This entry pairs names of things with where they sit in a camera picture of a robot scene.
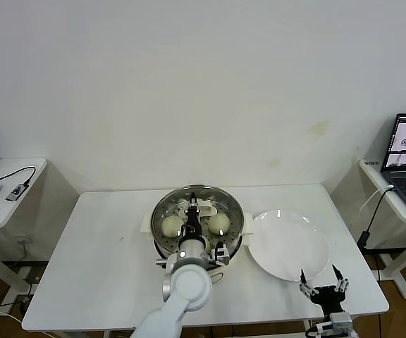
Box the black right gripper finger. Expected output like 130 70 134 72
298 268 314 296
333 264 350 295

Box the white round plate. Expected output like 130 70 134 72
247 210 330 282

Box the round glass pot lid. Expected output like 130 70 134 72
152 184 245 256

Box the white electric cooker pot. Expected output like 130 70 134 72
140 213 255 286

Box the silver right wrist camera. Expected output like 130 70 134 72
329 311 354 332

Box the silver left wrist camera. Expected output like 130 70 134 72
209 241 230 267

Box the white floor power strip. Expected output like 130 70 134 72
18 266 39 284

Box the black usb hub cable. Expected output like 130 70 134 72
0 166 37 187

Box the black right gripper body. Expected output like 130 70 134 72
311 287 345 314

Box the white side desk with laptop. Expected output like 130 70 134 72
359 158 406 300

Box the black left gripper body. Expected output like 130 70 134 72
181 211 204 240

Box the perforated steel steamer basket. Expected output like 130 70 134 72
150 184 245 268

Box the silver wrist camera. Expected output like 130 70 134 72
329 311 354 332
209 241 230 267

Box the black laptop power cable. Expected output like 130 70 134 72
357 188 396 251

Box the white laptop cable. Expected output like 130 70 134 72
359 186 393 214

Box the grey usb hub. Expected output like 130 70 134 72
5 183 27 202

